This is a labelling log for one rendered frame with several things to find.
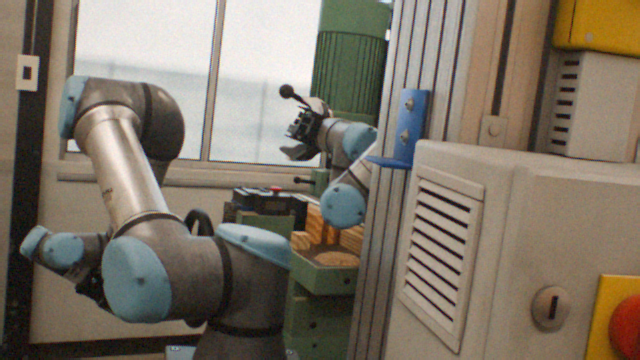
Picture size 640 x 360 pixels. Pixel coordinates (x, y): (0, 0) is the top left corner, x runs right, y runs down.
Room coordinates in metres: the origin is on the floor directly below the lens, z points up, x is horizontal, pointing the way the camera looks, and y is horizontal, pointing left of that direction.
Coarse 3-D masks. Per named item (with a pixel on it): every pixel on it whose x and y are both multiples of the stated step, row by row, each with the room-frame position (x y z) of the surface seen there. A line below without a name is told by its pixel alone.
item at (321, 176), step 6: (312, 168) 1.71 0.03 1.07; (318, 168) 1.71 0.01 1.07; (312, 174) 1.70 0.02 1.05; (318, 174) 1.67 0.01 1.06; (324, 174) 1.65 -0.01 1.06; (312, 180) 1.70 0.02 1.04; (318, 180) 1.66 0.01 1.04; (324, 180) 1.65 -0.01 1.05; (312, 186) 1.69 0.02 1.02; (318, 186) 1.66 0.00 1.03; (324, 186) 1.66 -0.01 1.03; (312, 192) 1.69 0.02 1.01; (318, 192) 1.66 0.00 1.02; (318, 198) 1.66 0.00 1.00
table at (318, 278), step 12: (300, 252) 1.47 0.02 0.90; (312, 252) 1.49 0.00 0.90; (324, 252) 1.50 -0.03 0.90; (348, 252) 1.54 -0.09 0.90; (300, 264) 1.43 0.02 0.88; (312, 264) 1.38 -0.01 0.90; (324, 264) 1.39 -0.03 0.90; (300, 276) 1.43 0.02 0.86; (312, 276) 1.37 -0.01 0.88; (324, 276) 1.37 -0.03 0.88; (336, 276) 1.38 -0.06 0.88; (348, 276) 1.39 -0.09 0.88; (312, 288) 1.37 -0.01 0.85; (324, 288) 1.37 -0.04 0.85; (336, 288) 1.38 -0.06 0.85; (348, 288) 1.39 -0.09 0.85
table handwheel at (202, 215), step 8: (200, 208) 1.56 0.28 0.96; (192, 216) 1.58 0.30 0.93; (200, 216) 1.52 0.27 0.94; (208, 216) 1.52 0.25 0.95; (192, 224) 1.63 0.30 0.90; (200, 224) 1.50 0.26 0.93; (208, 224) 1.49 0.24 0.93; (200, 232) 1.53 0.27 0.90; (208, 232) 1.47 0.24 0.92; (184, 320) 1.54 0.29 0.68; (192, 320) 1.49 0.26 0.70; (200, 320) 1.45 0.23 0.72; (192, 328) 1.50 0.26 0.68
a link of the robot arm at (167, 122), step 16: (160, 96) 1.21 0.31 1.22; (160, 112) 1.20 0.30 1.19; (176, 112) 1.24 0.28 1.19; (160, 128) 1.21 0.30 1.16; (176, 128) 1.24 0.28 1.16; (144, 144) 1.24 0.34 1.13; (160, 144) 1.24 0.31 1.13; (176, 144) 1.26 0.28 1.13; (160, 160) 1.27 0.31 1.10; (160, 176) 1.31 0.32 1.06
